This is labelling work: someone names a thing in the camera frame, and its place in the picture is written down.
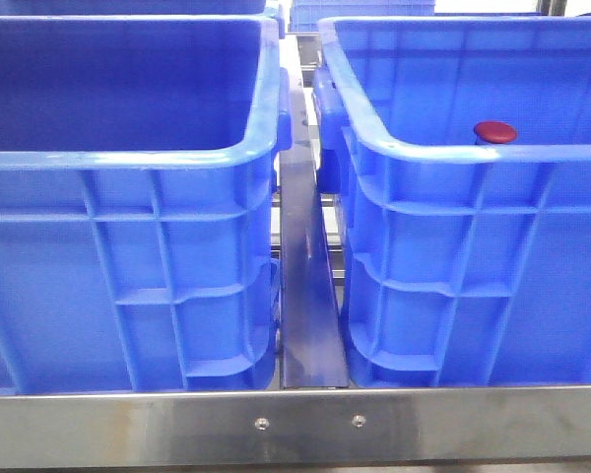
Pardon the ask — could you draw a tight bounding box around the red mushroom push button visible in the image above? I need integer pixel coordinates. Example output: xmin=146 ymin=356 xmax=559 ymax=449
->
xmin=473 ymin=120 xmax=518 ymax=146

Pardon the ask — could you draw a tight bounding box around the right blue plastic crate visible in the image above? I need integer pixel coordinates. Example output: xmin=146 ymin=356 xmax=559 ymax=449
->
xmin=315 ymin=16 xmax=591 ymax=387

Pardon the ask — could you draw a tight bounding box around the blue plastic crate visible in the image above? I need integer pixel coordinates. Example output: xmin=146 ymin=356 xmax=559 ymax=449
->
xmin=0 ymin=15 xmax=292 ymax=395
xmin=315 ymin=16 xmax=591 ymax=387

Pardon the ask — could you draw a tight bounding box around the left blue plastic crate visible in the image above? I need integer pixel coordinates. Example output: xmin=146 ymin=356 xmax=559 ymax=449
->
xmin=0 ymin=15 xmax=292 ymax=395

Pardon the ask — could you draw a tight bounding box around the far right blue crate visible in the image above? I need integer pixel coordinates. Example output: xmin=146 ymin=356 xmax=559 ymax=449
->
xmin=289 ymin=0 xmax=435 ymax=33

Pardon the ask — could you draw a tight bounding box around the far left blue crate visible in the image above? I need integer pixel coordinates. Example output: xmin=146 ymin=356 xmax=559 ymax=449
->
xmin=0 ymin=0 xmax=284 ymax=22

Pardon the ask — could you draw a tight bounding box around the stainless steel front rail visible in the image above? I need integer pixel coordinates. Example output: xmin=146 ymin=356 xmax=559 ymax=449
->
xmin=0 ymin=386 xmax=591 ymax=469

